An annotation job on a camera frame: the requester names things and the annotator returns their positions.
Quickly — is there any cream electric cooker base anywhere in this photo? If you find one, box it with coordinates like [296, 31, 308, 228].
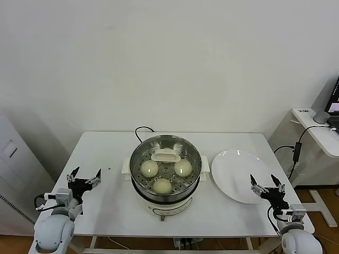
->
[123, 173, 208, 222]

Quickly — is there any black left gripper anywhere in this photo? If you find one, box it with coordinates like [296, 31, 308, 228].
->
[66, 166, 103, 200]

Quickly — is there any white cabinet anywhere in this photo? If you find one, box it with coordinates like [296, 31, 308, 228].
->
[0, 110, 55, 236]

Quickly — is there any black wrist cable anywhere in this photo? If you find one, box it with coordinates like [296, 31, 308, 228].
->
[266, 205, 282, 237]
[34, 193, 58, 212]

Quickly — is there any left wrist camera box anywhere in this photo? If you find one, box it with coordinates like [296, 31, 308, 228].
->
[55, 188, 74, 206]

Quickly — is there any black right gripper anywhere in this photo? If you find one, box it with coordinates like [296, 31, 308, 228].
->
[249, 173, 290, 210]

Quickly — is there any white power strip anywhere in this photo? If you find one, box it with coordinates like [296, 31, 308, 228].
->
[173, 237, 202, 250]

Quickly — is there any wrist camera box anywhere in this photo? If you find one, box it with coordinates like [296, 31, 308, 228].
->
[280, 204, 307, 223]
[55, 188, 74, 206]

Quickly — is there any black laptop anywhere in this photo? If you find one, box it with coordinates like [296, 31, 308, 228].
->
[323, 75, 339, 126]

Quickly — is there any black cooker power cable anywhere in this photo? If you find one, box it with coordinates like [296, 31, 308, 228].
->
[134, 126, 155, 146]

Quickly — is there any white table frame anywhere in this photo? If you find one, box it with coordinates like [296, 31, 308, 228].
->
[84, 236, 255, 254]

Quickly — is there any stainless steel steamer basket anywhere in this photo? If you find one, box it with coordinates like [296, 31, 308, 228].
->
[121, 134, 209, 201]

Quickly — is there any gray cylinder speaker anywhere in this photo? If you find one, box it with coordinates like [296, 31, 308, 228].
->
[312, 111, 331, 124]

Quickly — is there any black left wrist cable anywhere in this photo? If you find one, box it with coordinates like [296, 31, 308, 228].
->
[34, 193, 58, 212]

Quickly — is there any white round plate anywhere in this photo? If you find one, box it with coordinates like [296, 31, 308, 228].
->
[211, 149, 275, 204]

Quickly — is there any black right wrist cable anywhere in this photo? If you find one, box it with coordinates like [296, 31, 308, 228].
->
[266, 205, 282, 237]

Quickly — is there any glass lid with cream handle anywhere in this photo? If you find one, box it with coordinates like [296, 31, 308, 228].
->
[129, 134, 201, 197]

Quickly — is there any white side desk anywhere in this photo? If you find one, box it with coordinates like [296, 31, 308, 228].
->
[290, 107, 339, 228]

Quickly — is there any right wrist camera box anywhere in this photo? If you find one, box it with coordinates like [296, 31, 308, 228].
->
[280, 204, 307, 223]

